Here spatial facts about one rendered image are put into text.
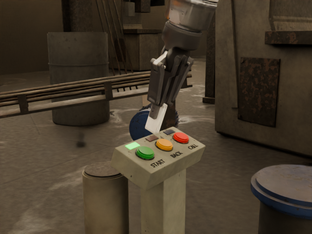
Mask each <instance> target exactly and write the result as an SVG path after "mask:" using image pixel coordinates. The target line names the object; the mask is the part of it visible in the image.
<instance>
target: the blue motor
mask: <svg viewBox="0 0 312 234"><path fill-rule="evenodd" d="M151 106H152V103H150V104H148V105H147V106H145V107H143V108H142V109H140V111H139V112H137V114H136V115H135V116H134V117H133V118H132V119H131V121H130V125H129V131H130V136H131V138H132V139H133V141H135V140H137V139H140V138H143V137H146V136H149V135H152V134H153V133H151V132H150V131H148V130H147V129H145V125H146V123H147V119H148V116H149V113H150V109H151ZM177 112H178V111H176V110H175V128H177V127H178V126H179V125H178V124H179V121H178V120H179V119H180V118H178V116H179V114H177Z"/></svg>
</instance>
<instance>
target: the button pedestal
mask: <svg viewBox="0 0 312 234"><path fill-rule="evenodd" d="M169 129H172V130H173V131H175V132H174V133H172V134H169V135H167V134H165V133H163V132H164V131H166V130H169ZM177 132H181V133H184V132H182V131H180V130H179V129H177V128H175V127H171V128H168V129H165V130H162V131H160V132H159V133H157V134H152V135H149V136H146V137H143V138H140V139H137V140H135V141H132V142H130V143H127V144H124V145H121V146H118V147H116V148H115V149H114V152H113V156H112V159H111V163H110V166H111V167H113V168H114V169H115V170H117V171H118V172H119V173H121V174H122V175H124V176H125V177H126V178H128V179H129V180H130V181H132V182H133V183H135V184H136V185H137V186H138V187H140V188H141V234H185V195H186V168H188V167H190V166H191V165H193V164H195V163H197V162H199V161H200V159H201V157H202V154H203V152H204V149H205V145H204V144H202V143H200V142H199V141H197V140H195V139H194V138H192V137H190V136H189V135H187V134H186V135H187V136H188V138H189V140H188V142H187V143H181V142H179V141H177V140H175V139H174V137H173V136H174V134H175V133H177ZM184 134H185V133H184ZM153 135H155V136H156V137H158V138H159V139H166V140H169V141H170V142H171V143H172V144H173V147H172V149H171V150H163V149H161V148H159V147H158V146H157V145H156V142H157V140H159V139H157V140H154V141H151V142H149V141H148V140H146V138H147V137H150V136H153ZM134 142H136V143H137V144H139V145H140V146H138V147H136V148H133V149H128V148H127V147H125V146H126V145H128V144H131V143H134ZM141 146H146V147H149V148H151V149H152V150H153V151H154V153H155V154H154V157H153V158H151V159H146V158H142V157H140V156H139V155H138V154H137V148H139V147H141Z"/></svg>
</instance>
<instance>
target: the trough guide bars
mask: <svg viewBox="0 0 312 234"><path fill-rule="evenodd" d="M150 73H151V71H144V72H138V73H131V74H124V75H118V76H111V77H105V78H96V79H89V80H83V81H76V82H70V83H63V84H54V85H48V86H41V87H35V88H28V89H22V90H15V91H6V92H0V107H4V106H10V105H16V104H19V108H20V112H21V115H26V114H29V110H28V107H29V106H28V103H31V102H37V101H43V100H49V99H55V98H63V97H69V96H75V95H82V94H88V93H94V92H101V95H105V97H106V101H111V100H113V93H112V90H114V89H120V88H126V87H133V86H139V85H147V84H149V82H150ZM191 77H192V74H187V75H186V78H185V80H184V82H183V84H182V86H181V89H184V88H187V87H188V86H187V78H191Z"/></svg>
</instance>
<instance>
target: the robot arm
mask: <svg viewBox="0 0 312 234"><path fill-rule="evenodd" d="M218 1H219V0H168V3H167V7H166V10H165V13H164V16H165V18H166V19H168V21H167V22H166V23H165V27H164V30H163V33H162V40H163V41H164V43H165V46H164V47H163V49H162V51H161V56H160V57H159V58H158V59H157V60H156V59H154V58H153V59H151V61H150V66H151V73H150V79H149V89H148V95H147V100H148V101H150V102H151V103H152V106H151V109H150V112H149V116H148V119H147V123H146V125H145V129H147V130H148V131H150V132H151V133H153V134H157V133H159V130H160V127H161V125H162V122H163V118H164V115H165V112H166V109H167V105H169V106H172V105H173V103H172V102H171V100H173V101H174V100H175V99H176V97H177V95H178V93H179V91H180V88H181V86H182V84H183V82H184V80H185V78H186V75H187V73H188V72H189V70H190V68H191V66H192V65H193V63H194V61H195V60H194V59H192V58H191V57H190V55H191V51H195V50H197V49H198V47H199V44H200V41H201V38H202V35H203V33H202V31H205V30H208V29H209V26H210V23H211V20H212V17H213V15H214V12H215V9H216V7H217V3H218Z"/></svg>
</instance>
